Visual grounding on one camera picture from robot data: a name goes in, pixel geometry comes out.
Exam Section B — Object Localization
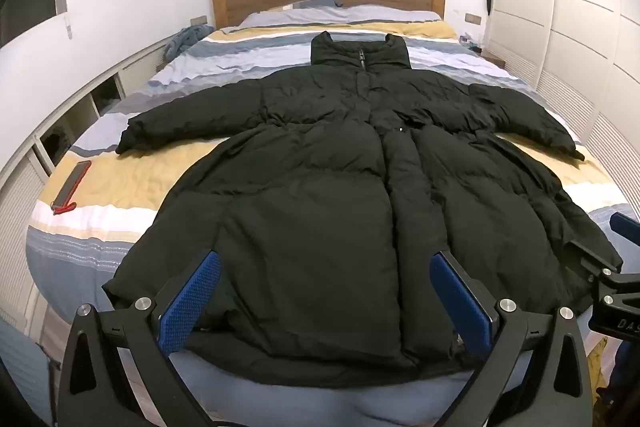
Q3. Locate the blue crumpled cloth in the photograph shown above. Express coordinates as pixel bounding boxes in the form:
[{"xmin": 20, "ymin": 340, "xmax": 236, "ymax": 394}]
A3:
[{"xmin": 162, "ymin": 25, "xmax": 213, "ymax": 58}]

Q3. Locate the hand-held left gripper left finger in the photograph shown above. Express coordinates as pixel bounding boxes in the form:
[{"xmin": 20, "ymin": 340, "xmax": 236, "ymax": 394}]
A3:
[{"xmin": 60, "ymin": 249, "xmax": 222, "ymax": 427}]

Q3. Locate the white wardrobe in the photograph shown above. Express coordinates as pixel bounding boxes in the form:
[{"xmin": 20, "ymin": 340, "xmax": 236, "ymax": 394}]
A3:
[{"xmin": 487, "ymin": 0, "xmax": 640, "ymax": 168}]

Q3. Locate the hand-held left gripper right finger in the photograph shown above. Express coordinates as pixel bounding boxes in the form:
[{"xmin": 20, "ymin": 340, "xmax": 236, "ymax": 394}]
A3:
[{"xmin": 429, "ymin": 250, "xmax": 594, "ymax": 427}]

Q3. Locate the red phone with strap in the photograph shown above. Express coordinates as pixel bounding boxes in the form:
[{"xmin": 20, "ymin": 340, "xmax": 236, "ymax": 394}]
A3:
[{"xmin": 50, "ymin": 160, "xmax": 93, "ymax": 215}]

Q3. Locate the striped pillow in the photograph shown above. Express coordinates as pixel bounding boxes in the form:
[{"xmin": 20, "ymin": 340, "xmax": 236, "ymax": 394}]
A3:
[{"xmin": 239, "ymin": 0, "xmax": 443, "ymax": 28}]

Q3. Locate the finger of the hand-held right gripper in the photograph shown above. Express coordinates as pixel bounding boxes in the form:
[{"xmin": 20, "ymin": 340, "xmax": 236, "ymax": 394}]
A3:
[
  {"xmin": 610, "ymin": 211, "xmax": 640, "ymax": 249},
  {"xmin": 572, "ymin": 241, "xmax": 624, "ymax": 279}
]

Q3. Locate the black puffer coat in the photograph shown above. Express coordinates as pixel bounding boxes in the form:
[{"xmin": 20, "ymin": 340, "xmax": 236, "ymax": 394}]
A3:
[{"xmin": 102, "ymin": 32, "xmax": 624, "ymax": 375}]

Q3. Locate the white low shelf unit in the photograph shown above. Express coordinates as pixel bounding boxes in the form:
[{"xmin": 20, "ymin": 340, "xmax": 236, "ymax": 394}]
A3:
[{"xmin": 0, "ymin": 38, "xmax": 173, "ymax": 343}]

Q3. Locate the striped bed with duvet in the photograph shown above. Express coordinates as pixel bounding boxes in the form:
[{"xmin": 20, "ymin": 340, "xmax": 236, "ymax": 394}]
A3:
[{"xmin": 25, "ymin": 6, "xmax": 640, "ymax": 427}]

